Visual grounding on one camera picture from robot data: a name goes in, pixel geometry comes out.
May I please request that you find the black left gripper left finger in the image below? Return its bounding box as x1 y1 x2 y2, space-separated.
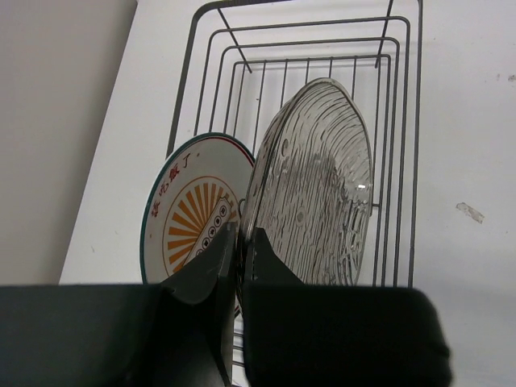
1 223 236 386

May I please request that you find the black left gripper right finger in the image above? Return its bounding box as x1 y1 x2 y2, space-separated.
243 228 450 386

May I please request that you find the white plate orange sunburst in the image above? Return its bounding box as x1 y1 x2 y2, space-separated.
139 132 255 283

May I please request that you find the clear glass plate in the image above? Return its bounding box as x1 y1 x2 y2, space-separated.
233 77 374 319

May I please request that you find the grey wire dish rack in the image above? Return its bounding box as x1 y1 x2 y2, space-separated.
165 0 424 387

